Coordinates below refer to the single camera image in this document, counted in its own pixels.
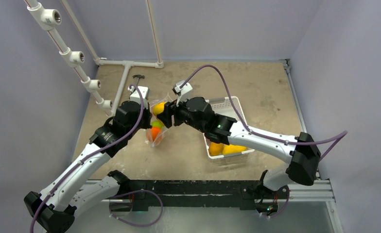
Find green pear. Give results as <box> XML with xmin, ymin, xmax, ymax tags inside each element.
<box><xmin>151</xmin><ymin>120</ymin><xmax>164</xmax><ymax>129</ymax></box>

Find orange fruit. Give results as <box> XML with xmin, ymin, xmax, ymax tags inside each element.
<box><xmin>146</xmin><ymin>127</ymin><xmax>162</xmax><ymax>142</ymax></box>

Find yellow pear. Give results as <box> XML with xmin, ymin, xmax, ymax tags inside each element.
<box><xmin>153</xmin><ymin>102</ymin><xmax>166</xmax><ymax>116</ymax></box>

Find clear zip top bag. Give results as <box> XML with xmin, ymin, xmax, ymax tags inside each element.
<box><xmin>145</xmin><ymin>94</ymin><xmax>173</xmax><ymax>148</ymax></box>

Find orange mango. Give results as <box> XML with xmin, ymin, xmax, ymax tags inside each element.
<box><xmin>208</xmin><ymin>142</ymin><xmax>224</xmax><ymax>156</ymax></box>

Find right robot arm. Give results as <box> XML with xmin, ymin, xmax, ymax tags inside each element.
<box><xmin>156</xmin><ymin>97</ymin><xmax>321</xmax><ymax>198</ymax></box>

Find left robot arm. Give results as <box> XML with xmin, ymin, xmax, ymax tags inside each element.
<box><xmin>24</xmin><ymin>100</ymin><xmax>152</xmax><ymax>233</ymax></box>

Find white plastic basket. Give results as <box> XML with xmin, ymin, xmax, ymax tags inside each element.
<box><xmin>204</xmin><ymin>96</ymin><xmax>255</xmax><ymax>160</ymax></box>

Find small black hammer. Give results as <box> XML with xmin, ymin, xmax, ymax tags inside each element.
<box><xmin>128</xmin><ymin>74</ymin><xmax>145</xmax><ymax>95</ymax></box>

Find yellow mango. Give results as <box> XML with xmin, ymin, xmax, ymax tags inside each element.
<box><xmin>222</xmin><ymin>145</ymin><xmax>247</xmax><ymax>155</ymax></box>

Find black base bar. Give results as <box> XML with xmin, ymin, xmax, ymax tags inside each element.
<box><xmin>108</xmin><ymin>170</ymin><xmax>289</xmax><ymax>213</ymax></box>

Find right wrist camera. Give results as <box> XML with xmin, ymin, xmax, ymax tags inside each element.
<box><xmin>173</xmin><ymin>80</ymin><xmax>193</xmax><ymax>106</ymax></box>

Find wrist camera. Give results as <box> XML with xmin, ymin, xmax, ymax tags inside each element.
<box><xmin>129</xmin><ymin>86</ymin><xmax>150</xmax><ymax>105</ymax></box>
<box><xmin>173</xmin><ymin>80</ymin><xmax>193</xmax><ymax>106</ymax></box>

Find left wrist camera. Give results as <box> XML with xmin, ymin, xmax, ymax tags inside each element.
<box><xmin>129</xmin><ymin>86</ymin><xmax>150</xmax><ymax>105</ymax></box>

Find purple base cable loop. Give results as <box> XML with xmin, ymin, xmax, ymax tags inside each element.
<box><xmin>108</xmin><ymin>189</ymin><xmax>164</xmax><ymax>228</ymax></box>

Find white pvc pipe frame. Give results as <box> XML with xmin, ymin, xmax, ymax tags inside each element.
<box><xmin>25</xmin><ymin>0</ymin><xmax>164</xmax><ymax>117</ymax></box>

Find aluminium rail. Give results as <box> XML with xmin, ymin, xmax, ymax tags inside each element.
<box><xmin>281</xmin><ymin>59</ymin><xmax>344</xmax><ymax>233</ymax></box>

